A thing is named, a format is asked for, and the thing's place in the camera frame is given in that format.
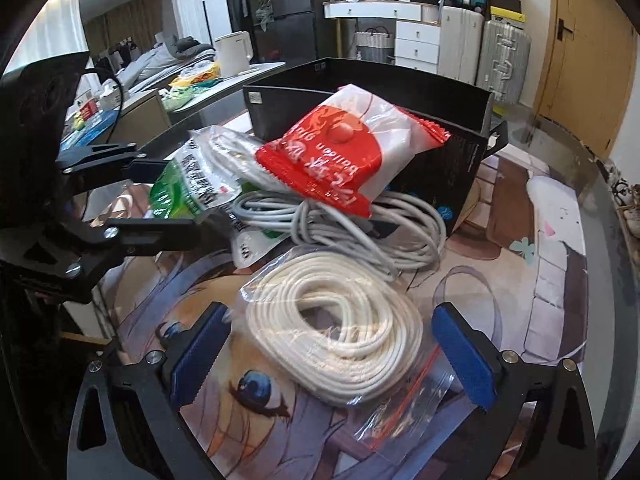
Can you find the printed cartoon table mat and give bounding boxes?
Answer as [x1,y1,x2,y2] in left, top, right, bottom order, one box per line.
[60,110,588,480]

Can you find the black cardboard box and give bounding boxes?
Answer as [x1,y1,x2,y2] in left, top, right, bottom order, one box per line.
[242,57,511,241]

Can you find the white dresser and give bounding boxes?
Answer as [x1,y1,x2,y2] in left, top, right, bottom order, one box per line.
[322,0,443,76]

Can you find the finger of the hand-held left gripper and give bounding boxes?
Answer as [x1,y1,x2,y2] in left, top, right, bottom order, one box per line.
[30,215,213,306]
[55,141,173,186]

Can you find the brown curtains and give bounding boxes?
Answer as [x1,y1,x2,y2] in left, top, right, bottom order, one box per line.
[82,0,166,56]

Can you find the yellow and black box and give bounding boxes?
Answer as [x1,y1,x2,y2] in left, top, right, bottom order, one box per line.
[489,6,526,23]

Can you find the white suitcase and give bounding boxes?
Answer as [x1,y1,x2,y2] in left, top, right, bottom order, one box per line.
[439,5,486,86]

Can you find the red and white packet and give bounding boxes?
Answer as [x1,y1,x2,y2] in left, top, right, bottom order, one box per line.
[254,85,452,220]

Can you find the white electric kettle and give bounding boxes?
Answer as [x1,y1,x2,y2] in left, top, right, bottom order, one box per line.
[214,31,253,77]

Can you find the grey wicker basket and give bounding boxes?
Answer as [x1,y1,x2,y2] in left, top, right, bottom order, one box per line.
[354,27,397,63]

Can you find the row of shoes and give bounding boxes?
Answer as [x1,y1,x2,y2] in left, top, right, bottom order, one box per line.
[607,160,640,241]

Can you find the black fridge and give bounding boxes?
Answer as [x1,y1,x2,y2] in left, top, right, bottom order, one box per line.
[267,0,336,63]

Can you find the silver suitcase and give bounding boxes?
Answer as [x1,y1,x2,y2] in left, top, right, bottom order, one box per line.
[476,19,532,103]

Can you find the green and white packet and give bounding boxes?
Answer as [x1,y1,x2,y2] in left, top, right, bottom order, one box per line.
[150,125,296,271]

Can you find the black glass cabinet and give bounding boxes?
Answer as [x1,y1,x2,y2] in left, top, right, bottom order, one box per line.
[220,0,273,63]

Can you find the white cable coil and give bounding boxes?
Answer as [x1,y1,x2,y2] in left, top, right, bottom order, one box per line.
[239,250,468,456]

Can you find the wooden door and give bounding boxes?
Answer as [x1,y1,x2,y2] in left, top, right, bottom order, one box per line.
[532,0,640,158]

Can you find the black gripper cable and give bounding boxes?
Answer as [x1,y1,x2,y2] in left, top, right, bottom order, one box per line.
[80,67,126,143]

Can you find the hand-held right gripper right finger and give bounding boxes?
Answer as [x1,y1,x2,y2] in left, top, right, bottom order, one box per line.
[431,302,598,480]

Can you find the pile of colourful snack bags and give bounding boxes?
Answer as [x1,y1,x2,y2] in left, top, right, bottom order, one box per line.
[167,60,223,111]

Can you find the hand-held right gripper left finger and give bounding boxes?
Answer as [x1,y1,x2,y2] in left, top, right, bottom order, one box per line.
[67,301,233,480]

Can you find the grey bedding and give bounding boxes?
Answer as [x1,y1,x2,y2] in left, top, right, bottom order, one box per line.
[95,35,217,96]

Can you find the grey cable bundle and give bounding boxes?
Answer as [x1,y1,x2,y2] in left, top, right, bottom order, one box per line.
[232,187,448,281]

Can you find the grey side table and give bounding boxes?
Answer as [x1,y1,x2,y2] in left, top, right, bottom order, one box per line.
[120,62,288,133]

